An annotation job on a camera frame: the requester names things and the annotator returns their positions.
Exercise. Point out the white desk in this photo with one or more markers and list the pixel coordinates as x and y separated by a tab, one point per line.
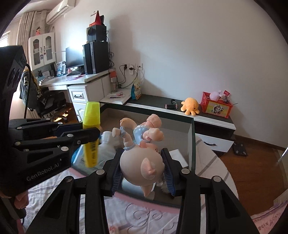
82	88

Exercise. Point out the black speaker box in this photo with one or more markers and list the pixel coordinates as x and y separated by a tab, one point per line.
96	33

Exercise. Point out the yellow highlighter marker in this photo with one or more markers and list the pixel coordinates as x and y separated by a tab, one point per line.
91	123

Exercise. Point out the red cartoon storage box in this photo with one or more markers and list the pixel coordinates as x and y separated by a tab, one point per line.
218	108

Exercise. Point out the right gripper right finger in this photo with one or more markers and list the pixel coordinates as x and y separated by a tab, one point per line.
224	212

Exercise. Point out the snack bag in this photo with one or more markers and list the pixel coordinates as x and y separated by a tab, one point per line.
136	90

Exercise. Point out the white charger plug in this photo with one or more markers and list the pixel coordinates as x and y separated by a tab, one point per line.
176	155

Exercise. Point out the red calendar stand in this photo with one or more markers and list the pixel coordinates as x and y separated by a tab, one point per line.
96	19

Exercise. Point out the white air conditioner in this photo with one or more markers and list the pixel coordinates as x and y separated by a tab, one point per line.
63	7

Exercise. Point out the pink black storage box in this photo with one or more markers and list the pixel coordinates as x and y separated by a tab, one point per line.
177	134

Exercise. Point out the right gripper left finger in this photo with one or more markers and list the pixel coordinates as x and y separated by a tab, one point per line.
61	212

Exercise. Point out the dark jacket on chair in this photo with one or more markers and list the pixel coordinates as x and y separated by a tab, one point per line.
29	90

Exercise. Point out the white duck figurine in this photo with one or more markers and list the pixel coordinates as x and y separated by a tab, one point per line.
107	147

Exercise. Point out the person left hand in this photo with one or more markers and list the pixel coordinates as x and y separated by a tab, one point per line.
21	200

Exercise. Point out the black computer monitor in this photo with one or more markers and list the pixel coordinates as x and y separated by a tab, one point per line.
74	57

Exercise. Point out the pink pig figurine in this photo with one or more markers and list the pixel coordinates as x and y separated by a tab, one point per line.
141	162

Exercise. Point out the black computer tower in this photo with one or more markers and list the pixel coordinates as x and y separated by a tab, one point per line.
95	55

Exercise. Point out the blue highlighter marker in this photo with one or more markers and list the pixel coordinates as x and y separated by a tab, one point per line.
78	157

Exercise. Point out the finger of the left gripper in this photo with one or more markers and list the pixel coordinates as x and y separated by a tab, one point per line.
47	147
39	128

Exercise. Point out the black office chair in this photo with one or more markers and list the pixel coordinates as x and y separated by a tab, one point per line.
49	104

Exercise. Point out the black floor scale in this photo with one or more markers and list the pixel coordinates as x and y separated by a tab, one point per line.
239	149

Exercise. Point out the white glass door cabinet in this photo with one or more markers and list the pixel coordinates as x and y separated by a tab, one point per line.
41	50

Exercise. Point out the low black white cabinet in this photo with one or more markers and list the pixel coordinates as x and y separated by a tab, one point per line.
216	132

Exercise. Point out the orange cap bottle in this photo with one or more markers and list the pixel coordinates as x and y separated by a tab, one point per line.
113	81

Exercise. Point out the orange octopus plush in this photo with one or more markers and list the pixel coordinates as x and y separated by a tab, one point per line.
190	106

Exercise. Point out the pink bed cover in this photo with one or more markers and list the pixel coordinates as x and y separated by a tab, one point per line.
266	220

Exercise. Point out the wall power sockets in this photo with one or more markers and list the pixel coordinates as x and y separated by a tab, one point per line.
133	68

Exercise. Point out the striped white quilted cover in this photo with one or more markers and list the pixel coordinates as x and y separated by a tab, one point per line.
126	214

